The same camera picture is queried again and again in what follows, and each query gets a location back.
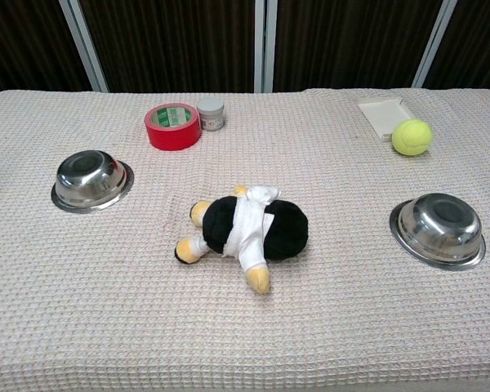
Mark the stainless steel bowl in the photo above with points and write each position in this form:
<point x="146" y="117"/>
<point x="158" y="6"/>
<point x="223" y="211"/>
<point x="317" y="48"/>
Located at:
<point x="90" y="179"/>
<point x="441" y="228"/>

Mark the black white plush toy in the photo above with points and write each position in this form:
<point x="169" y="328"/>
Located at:
<point x="286" y="232"/>

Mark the small grey lidded jar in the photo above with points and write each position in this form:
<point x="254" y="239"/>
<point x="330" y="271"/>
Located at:
<point x="210" y="116"/>

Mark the red tape roll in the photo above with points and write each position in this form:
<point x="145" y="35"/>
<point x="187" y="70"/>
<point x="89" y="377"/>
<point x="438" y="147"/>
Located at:
<point x="173" y="136"/>

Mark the white shallow tray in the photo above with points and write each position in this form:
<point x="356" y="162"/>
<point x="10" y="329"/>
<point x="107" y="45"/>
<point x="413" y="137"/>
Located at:
<point x="381" y="112"/>

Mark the dark ribbed partition panel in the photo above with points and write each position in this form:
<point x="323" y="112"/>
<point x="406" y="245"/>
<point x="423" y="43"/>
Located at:
<point x="477" y="41"/>
<point x="167" y="41"/>
<point x="351" y="41"/>
<point x="20" y="41"/>

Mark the yellow-green tennis ball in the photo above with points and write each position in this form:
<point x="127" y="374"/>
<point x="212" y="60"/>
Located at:
<point x="412" y="137"/>

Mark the beige waffle-weave table cloth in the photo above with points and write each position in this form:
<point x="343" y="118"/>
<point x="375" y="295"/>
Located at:
<point x="106" y="306"/>

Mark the aluminium partition post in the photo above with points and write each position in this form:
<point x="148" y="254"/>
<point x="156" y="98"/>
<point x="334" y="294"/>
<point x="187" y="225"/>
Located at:
<point x="83" y="45"/>
<point x="435" y="45"/>
<point x="264" y="45"/>

